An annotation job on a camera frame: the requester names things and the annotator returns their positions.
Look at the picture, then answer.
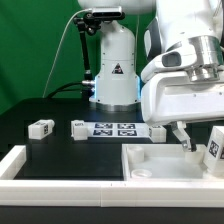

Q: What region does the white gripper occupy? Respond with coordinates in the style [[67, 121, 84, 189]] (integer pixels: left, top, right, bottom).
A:
[[141, 71, 224, 152]]

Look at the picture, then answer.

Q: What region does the white square tabletop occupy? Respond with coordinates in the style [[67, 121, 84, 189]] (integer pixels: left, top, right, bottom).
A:
[[120, 142, 224, 182]]

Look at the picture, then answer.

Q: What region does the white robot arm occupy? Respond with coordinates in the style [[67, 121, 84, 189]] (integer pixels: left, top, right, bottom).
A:
[[78, 0, 224, 151]]

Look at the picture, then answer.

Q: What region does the fiducial marker sheet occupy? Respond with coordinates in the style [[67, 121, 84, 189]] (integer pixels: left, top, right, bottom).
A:
[[86, 122, 149, 138]]

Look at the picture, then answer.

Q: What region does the white U-shaped fence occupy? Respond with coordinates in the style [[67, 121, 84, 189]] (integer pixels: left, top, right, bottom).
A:
[[0, 145, 224, 208]]

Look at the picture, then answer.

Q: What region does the black cable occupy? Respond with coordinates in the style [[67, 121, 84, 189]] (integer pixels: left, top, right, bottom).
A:
[[46, 79, 96, 99]]

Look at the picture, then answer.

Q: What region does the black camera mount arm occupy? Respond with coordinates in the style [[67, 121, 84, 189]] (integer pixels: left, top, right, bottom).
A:
[[73, 13, 101, 80]]

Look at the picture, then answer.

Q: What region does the grey camera on mount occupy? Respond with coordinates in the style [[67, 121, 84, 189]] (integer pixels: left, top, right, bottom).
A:
[[91, 6, 125, 20]]

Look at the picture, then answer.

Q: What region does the white cable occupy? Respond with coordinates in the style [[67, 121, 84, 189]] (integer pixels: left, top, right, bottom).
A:
[[42, 8, 92, 98]]

